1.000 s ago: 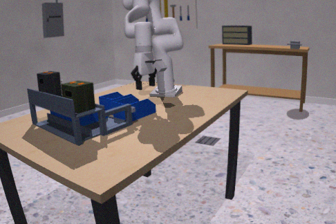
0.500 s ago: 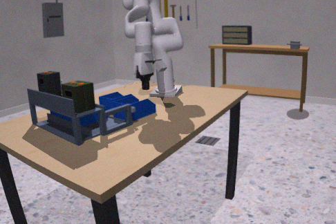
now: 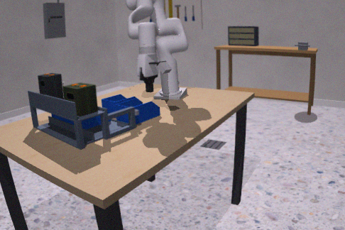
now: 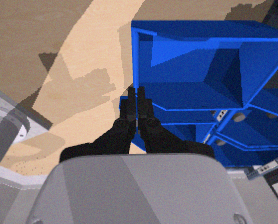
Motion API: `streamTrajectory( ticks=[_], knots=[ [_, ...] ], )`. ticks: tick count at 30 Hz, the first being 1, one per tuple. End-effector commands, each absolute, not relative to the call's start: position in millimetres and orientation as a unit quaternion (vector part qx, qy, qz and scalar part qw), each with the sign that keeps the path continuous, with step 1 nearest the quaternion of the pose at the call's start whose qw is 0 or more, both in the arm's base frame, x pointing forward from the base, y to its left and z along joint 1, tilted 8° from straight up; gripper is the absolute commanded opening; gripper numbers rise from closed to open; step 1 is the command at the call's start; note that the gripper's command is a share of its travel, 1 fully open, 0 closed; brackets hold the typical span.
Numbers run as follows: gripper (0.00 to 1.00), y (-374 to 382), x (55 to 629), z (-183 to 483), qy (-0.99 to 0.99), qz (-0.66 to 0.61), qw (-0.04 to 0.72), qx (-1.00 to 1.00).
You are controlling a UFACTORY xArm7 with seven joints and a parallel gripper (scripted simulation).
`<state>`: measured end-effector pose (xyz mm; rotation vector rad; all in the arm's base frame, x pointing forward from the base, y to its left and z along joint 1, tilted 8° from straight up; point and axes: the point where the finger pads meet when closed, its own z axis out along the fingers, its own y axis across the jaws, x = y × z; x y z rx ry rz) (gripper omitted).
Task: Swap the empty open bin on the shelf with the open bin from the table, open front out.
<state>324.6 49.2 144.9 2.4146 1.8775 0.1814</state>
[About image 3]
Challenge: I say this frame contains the dark grey shelf rack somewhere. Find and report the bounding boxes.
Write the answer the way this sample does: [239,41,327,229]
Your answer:
[28,91,139,150]

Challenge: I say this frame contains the black case with orange latches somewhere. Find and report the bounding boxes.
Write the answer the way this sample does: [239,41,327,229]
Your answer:
[38,73,64,99]

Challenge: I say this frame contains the dark green case with orange latches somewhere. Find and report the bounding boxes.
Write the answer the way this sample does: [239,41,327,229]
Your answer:
[62,83,98,116]

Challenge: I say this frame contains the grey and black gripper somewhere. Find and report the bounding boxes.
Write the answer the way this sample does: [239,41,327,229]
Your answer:
[137,53,159,92]

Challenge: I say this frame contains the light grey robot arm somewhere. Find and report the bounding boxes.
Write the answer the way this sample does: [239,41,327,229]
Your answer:
[126,0,188,96]

